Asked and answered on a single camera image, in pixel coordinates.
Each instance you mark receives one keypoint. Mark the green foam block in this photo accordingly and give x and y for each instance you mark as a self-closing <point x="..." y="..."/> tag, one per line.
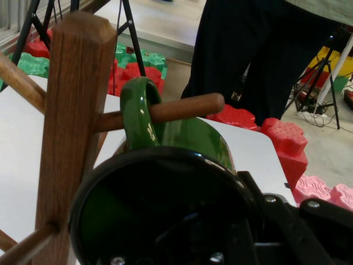
<point x="154" y="60"/>
<point x="30" y="66"/>

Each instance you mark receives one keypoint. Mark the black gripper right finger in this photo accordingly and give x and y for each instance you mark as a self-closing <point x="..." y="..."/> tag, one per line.
<point x="303" y="234"/>

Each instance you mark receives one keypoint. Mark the wooden mug tree stand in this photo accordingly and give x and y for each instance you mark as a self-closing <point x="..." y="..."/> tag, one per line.
<point x="74" y="82"/>

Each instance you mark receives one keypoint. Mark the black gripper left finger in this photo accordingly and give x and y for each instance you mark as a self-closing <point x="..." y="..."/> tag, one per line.
<point x="193" y="243"/>

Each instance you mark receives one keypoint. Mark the black tripod with white pole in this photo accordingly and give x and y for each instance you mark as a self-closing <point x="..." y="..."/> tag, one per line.
<point x="328" y="82"/>

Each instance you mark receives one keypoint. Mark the yellow foam block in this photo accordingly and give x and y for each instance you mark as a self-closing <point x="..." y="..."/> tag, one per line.
<point x="339" y="62"/>

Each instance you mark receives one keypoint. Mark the green enamel mug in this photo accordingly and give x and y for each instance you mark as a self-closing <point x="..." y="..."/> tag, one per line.
<point x="135" y="116"/>

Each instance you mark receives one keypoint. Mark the aluminium wall rail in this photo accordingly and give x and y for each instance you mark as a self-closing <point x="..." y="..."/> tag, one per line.
<point x="11" y="19"/>

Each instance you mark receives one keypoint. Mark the pink foam block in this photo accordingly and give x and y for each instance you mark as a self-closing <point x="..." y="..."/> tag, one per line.
<point x="311" y="190"/>

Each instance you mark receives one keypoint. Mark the tall red foam block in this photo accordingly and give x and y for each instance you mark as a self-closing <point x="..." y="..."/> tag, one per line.
<point x="286" y="143"/>

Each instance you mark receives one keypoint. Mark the black camera tripod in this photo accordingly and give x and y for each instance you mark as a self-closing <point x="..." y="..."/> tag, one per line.
<point x="135" y="41"/>

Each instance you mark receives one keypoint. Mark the person in dark trousers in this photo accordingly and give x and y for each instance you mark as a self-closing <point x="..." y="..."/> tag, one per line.
<point x="234" y="49"/>

